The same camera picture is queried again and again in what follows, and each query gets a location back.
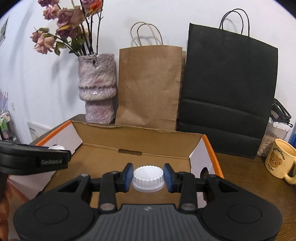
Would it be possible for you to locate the white ribbed bottle cap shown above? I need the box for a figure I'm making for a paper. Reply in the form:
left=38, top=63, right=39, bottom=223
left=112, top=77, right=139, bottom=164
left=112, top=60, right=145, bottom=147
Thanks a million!
left=132, top=165, right=165, bottom=193

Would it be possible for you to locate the orange cardboard box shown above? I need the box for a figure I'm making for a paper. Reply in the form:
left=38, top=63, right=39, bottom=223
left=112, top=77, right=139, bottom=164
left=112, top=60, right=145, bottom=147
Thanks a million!
left=9, top=120, right=223, bottom=201

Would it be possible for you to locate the yellow bear mug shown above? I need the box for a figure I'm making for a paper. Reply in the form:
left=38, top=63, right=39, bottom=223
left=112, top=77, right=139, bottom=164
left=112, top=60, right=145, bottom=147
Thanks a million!
left=265, top=138, right=295, bottom=185

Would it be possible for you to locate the black paper bag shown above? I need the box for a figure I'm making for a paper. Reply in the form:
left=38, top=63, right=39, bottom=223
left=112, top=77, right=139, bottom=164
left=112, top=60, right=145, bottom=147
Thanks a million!
left=176, top=9, right=279, bottom=159

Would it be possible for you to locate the pink textured ceramic vase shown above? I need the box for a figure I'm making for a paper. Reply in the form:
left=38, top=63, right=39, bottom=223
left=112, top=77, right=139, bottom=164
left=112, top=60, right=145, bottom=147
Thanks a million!
left=78, top=54, right=117, bottom=125

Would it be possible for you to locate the clear jar with black clasp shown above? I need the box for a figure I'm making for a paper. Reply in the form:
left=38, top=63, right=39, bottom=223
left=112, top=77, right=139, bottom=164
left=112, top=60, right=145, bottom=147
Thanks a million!
left=257, top=98, right=293, bottom=157

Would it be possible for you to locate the brown paper bag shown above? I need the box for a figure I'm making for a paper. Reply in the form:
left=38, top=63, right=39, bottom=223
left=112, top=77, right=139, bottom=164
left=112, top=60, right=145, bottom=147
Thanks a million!
left=114, top=22, right=186, bottom=132

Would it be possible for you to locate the dried pink rose bouquet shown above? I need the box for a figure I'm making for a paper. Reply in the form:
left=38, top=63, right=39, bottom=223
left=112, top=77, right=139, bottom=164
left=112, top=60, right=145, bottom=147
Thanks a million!
left=30, top=0, right=104, bottom=57

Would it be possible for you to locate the wire storage rack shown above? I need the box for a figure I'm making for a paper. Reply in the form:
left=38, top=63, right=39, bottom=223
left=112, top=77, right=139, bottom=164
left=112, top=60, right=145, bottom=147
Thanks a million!
left=1, top=110, right=19, bottom=143

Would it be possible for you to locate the white panel by wall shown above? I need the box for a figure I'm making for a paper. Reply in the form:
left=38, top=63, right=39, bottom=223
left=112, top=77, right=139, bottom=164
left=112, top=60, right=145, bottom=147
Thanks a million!
left=27, top=122, right=51, bottom=143

